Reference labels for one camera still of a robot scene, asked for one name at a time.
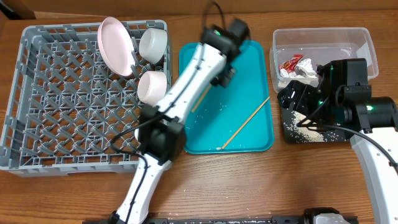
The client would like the wooden chopstick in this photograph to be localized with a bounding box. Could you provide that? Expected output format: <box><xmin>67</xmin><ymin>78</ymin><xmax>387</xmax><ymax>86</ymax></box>
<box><xmin>191</xmin><ymin>84</ymin><xmax>212</xmax><ymax>113</ymax></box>
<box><xmin>218</xmin><ymin>96</ymin><xmax>270</xmax><ymax>150</ymax></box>

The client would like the grey bowl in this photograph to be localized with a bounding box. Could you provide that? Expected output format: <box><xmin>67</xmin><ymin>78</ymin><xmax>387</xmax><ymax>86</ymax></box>
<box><xmin>139</xmin><ymin>28</ymin><xmax>168</xmax><ymax>64</ymax></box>

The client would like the large white plate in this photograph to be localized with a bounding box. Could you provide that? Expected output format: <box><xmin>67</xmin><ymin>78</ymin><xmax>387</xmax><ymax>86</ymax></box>
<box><xmin>97</xmin><ymin>17</ymin><xmax>136</xmax><ymax>77</ymax></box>

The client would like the white paper cup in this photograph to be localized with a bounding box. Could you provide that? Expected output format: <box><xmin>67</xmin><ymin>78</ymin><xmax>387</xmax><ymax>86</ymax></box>
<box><xmin>134</xmin><ymin>129</ymin><xmax>139</xmax><ymax>142</ymax></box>

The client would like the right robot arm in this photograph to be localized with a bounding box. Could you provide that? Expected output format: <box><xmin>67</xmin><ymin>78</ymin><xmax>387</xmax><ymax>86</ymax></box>
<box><xmin>277</xmin><ymin>58</ymin><xmax>397</xmax><ymax>223</ymax></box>

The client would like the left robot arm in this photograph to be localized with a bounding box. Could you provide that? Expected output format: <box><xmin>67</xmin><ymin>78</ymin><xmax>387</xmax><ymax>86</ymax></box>
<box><xmin>108</xmin><ymin>19</ymin><xmax>250</xmax><ymax>223</ymax></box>

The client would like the grey dishwasher rack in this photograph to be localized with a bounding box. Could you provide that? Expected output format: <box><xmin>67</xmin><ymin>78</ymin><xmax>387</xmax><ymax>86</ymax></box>
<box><xmin>0</xmin><ymin>19</ymin><xmax>174</xmax><ymax>177</ymax></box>

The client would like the crumpled white paper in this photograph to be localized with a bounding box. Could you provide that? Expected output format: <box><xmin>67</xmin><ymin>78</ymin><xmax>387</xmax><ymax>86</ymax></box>
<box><xmin>279</xmin><ymin>58</ymin><xmax>317</xmax><ymax>78</ymax></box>

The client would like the spilled rice pile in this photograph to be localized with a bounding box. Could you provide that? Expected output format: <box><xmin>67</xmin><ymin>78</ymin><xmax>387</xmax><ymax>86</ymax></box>
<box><xmin>282</xmin><ymin>110</ymin><xmax>351</xmax><ymax>143</ymax></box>

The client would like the black tray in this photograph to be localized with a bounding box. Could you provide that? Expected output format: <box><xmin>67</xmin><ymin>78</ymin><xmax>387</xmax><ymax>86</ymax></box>
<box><xmin>279</xmin><ymin>105</ymin><xmax>354</xmax><ymax>144</ymax></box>

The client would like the red snack wrapper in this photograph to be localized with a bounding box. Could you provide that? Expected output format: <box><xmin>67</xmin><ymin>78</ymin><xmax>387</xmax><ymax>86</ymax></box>
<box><xmin>279</xmin><ymin>54</ymin><xmax>303</xmax><ymax>73</ymax></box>

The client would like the teal plastic tray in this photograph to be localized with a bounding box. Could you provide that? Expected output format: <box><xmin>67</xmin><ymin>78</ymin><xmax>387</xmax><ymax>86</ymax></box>
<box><xmin>185</xmin><ymin>40</ymin><xmax>275</xmax><ymax>154</ymax></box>

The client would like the clear plastic bin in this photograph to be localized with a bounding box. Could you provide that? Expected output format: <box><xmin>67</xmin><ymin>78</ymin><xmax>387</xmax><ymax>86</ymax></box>
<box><xmin>270</xmin><ymin>27</ymin><xmax>379</xmax><ymax>92</ymax></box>

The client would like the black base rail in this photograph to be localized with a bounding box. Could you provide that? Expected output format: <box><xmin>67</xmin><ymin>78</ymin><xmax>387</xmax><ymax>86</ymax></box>
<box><xmin>136</xmin><ymin>213</ymin><xmax>358</xmax><ymax>224</ymax></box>

